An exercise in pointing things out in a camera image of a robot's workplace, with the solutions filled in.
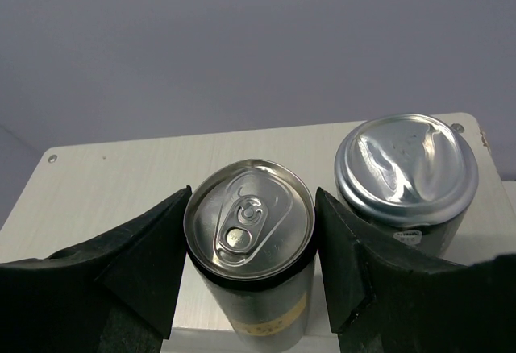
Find white two-tier wooden shelf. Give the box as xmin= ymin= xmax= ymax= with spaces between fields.
xmin=0 ymin=111 xmax=516 ymax=353

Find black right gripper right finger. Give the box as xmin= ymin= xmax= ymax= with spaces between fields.
xmin=315 ymin=189 xmax=515 ymax=352

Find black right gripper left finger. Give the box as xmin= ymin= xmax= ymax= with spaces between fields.
xmin=1 ymin=188 xmax=192 ymax=352

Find dark can silver top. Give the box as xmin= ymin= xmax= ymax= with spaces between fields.
xmin=183 ymin=159 xmax=317 ymax=352

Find dark can yellow band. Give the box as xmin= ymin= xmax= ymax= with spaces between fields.
xmin=334 ymin=114 xmax=479 ymax=256

